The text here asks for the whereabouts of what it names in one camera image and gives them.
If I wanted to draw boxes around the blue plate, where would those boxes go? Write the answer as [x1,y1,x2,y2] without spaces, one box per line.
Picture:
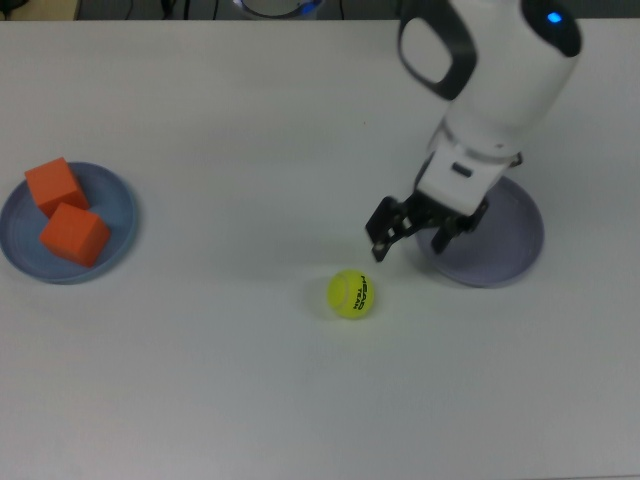
[0,160,141,286]

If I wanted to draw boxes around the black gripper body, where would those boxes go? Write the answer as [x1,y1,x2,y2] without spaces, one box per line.
[409,190,471,228]

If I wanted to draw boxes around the orange cube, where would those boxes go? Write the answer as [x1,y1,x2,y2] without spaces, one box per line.
[23,156,91,220]
[38,201,112,270]

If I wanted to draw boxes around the yellow tennis ball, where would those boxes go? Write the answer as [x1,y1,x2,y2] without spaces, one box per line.
[326,268,376,320]

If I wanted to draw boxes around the purple plate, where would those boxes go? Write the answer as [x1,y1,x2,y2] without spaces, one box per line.
[413,174,546,290]

